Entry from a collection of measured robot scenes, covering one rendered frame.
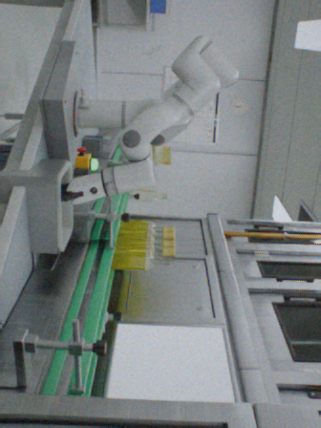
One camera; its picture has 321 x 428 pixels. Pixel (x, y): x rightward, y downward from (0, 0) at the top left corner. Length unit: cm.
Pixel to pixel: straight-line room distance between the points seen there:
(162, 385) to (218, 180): 664
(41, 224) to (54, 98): 35
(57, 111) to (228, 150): 636
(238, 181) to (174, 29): 263
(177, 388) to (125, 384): 13
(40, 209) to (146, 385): 53
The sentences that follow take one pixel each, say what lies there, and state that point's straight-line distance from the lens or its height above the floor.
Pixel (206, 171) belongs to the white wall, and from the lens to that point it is 766.
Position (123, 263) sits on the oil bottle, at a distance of 150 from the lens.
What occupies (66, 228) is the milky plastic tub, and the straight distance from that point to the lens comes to 143.
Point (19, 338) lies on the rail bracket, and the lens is 90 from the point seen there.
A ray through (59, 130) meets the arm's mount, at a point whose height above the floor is 80.
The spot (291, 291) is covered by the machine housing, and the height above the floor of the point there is 160.
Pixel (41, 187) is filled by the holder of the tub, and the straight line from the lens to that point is 124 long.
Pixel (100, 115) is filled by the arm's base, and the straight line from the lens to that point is 156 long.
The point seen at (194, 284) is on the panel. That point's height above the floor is 124.
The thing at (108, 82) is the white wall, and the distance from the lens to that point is 740.
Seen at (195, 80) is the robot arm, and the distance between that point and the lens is 128.
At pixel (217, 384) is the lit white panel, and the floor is 127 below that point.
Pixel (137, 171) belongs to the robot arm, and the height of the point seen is 104.
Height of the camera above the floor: 109
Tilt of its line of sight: 1 degrees up
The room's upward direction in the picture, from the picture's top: 93 degrees clockwise
